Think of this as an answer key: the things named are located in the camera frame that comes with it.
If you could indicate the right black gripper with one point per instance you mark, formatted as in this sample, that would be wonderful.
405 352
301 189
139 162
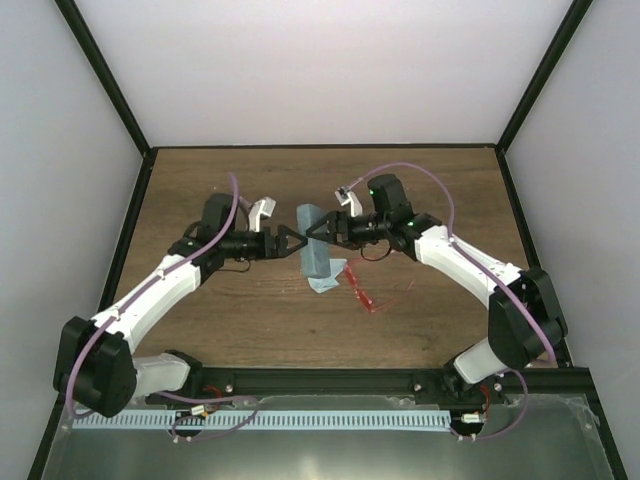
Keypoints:
336 218

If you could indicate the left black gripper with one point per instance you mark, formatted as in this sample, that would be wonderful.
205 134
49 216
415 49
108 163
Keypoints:
281 249

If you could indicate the blue green glasses case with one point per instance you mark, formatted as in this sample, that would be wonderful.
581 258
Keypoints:
315 256

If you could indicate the light blue cleaning cloth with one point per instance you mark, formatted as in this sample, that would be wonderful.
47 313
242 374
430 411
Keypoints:
322 285

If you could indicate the red transparent sunglasses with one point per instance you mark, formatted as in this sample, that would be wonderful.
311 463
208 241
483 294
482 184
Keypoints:
376 290

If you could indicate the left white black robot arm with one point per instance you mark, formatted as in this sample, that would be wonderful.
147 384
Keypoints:
96 366

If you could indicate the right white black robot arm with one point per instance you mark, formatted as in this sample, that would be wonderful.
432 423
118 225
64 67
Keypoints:
525 319

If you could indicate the clear plastic sheet cover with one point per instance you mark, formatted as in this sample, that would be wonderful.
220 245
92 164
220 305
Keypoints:
541 437

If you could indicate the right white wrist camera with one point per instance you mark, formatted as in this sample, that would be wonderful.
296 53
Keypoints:
349 201

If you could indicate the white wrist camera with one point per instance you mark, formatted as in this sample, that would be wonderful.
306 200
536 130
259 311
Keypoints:
349 201
255 212

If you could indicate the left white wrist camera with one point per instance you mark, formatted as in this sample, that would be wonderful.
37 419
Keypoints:
255 212

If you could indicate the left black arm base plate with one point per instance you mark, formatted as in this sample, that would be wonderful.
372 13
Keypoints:
201 385

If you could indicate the light blue slotted cable duct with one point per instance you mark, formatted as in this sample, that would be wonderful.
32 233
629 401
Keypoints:
396 420

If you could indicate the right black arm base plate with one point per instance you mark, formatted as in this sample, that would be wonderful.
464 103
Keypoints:
444 387

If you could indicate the black aluminium frame rail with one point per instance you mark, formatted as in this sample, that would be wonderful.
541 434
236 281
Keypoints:
264 382

